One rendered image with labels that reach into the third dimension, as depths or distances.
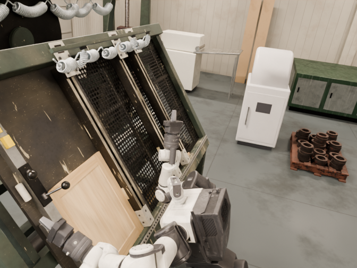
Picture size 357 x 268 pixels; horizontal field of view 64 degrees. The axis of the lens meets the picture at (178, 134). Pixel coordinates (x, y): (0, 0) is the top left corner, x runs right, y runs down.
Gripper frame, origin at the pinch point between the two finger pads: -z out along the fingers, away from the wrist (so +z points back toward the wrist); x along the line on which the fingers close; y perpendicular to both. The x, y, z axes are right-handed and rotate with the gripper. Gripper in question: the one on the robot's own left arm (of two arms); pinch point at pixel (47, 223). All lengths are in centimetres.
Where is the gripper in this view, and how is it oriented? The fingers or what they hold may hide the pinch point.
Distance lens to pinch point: 123.6
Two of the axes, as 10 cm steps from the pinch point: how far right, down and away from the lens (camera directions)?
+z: 8.2, 5.7, -0.4
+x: -4.7, 7.2, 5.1
